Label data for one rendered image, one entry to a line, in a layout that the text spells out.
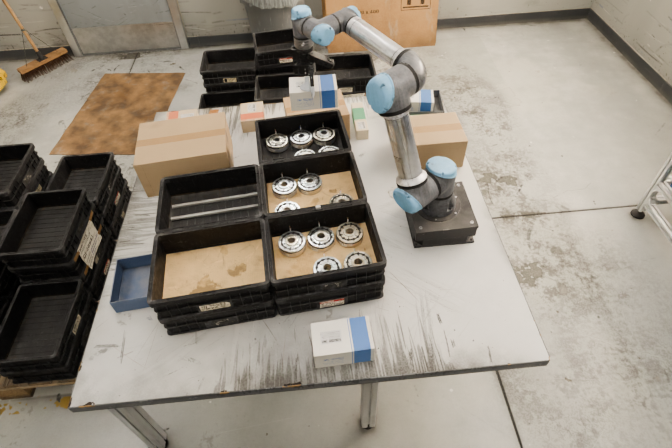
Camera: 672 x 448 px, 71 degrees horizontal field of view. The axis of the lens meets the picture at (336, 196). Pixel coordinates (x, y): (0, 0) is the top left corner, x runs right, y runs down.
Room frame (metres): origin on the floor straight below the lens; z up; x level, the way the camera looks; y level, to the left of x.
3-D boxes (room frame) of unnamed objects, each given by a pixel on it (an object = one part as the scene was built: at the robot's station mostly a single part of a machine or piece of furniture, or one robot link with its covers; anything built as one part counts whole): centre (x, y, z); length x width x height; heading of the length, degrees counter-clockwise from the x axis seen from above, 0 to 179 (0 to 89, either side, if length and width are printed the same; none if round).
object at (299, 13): (1.70, 0.10, 1.41); 0.09 x 0.08 x 0.11; 37
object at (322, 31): (1.63, 0.02, 1.41); 0.11 x 0.11 x 0.08; 37
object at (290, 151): (1.62, 0.14, 0.87); 0.40 x 0.30 x 0.11; 98
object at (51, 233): (1.50, 1.40, 0.37); 0.40 x 0.30 x 0.45; 3
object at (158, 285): (0.97, 0.45, 0.87); 0.40 x 0.30 x 0.11; 98
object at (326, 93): (1.70, 0.07, 1.09); 0.20 x 0.12 x 0.09; 93
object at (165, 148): (1.68, 0.69, 0.80); 0.40 x 0.30 x 0.20; 99
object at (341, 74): (2.72, -0.09, 0.37); 0.40 x 0.30 x 0.45; 93
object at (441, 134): (1.71, -0.45, 0.78); 0.30 x 0.22 x 0.16; 93
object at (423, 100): (2.07, -0.44, 0.75); 0.20 x 0.12 x 0.09; 82
